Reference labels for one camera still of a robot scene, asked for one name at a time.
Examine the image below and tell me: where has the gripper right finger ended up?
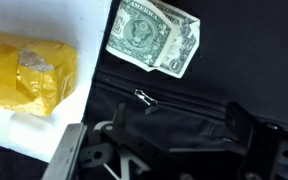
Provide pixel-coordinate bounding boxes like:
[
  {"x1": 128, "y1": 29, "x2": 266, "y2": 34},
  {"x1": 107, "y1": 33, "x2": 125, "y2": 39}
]
[{"x1": 225, "y1": 101, "x2": 288, "y2": 180}]

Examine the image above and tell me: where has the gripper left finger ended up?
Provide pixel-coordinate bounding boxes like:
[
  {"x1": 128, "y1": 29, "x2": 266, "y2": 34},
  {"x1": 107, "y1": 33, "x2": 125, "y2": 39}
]
[{"x1": 42, "y1": 103, "x2": 172, "y2": 180}]

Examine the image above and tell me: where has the silver zipper pull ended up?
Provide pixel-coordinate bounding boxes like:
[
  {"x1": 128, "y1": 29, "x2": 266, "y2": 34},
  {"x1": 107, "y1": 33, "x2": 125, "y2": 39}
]
[{"x1": 133, "y1": 87, "x2": 159, "y2": 116}]

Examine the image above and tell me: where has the black zippered bag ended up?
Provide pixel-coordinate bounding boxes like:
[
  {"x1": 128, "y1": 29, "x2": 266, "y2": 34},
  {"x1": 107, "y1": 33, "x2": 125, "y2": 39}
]
[{"x1": 0, "y1": 0, "x2": 288, "y2": 180}]

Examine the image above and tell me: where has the yellow plastic wrapped bundle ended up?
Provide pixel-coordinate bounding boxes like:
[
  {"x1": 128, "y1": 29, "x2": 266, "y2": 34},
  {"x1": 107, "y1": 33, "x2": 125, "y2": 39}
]
[{"x1": 0, "y1": 30, "x2": 79, "y2": 118}]

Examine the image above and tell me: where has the folded one dollar bill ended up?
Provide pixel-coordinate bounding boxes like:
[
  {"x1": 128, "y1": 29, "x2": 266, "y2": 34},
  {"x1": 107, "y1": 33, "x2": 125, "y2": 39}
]
[{"x1": 105, "y1": 0, "x2": 201, "y2": 80}]

